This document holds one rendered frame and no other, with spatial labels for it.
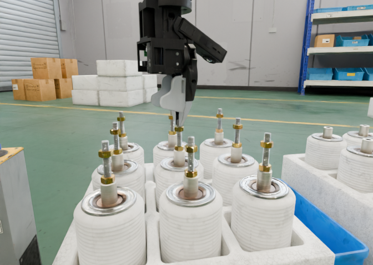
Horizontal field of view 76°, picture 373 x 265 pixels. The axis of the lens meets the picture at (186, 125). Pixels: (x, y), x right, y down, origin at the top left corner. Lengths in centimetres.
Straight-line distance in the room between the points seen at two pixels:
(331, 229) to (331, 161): 18
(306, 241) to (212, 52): 34
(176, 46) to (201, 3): 534
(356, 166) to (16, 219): 64
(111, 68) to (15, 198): 261
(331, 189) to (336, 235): 10
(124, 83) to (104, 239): 262
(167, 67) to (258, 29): 505
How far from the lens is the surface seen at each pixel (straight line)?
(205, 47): 45
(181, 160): 47
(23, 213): 47
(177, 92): 42
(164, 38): 40
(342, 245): 63
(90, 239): 36
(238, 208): 40
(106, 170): 35
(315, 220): 67
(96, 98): 314
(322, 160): 73
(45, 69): 402
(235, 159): 50
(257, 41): 540
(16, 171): 44
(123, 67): 288
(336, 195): 65
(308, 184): 72
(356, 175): 65
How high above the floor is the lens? 43
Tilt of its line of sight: 13 degrees down
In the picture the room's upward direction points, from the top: straight up
